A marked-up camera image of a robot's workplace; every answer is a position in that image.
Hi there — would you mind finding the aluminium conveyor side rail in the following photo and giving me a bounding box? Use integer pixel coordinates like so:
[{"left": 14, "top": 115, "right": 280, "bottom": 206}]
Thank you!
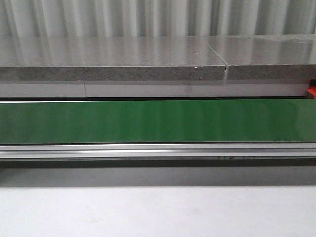
[{"left": 0, "top": 142, "right": 316, "bottom": 161}]

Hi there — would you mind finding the grey stone slab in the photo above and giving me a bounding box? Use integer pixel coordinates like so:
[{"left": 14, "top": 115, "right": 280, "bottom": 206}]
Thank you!
[{"left": 0, "top": 35, "right": 316, "bottom": 81}]

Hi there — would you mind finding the white curtain backdrop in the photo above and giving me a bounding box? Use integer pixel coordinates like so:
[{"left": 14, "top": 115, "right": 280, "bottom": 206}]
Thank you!
[{"left": 0, "top": 0, "right": 316, "bottom": 37}]

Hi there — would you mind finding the green conveyor belt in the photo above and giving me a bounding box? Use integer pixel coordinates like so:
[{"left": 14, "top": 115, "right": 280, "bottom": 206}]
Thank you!
[{"left": 0, "top": 99, "right": 316, "bottom": 144}]

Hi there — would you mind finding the red plastic part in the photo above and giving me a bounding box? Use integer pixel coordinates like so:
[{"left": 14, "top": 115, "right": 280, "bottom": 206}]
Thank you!
[{"left": 307, "top": 79, "right": 316, "bottom": 99}]

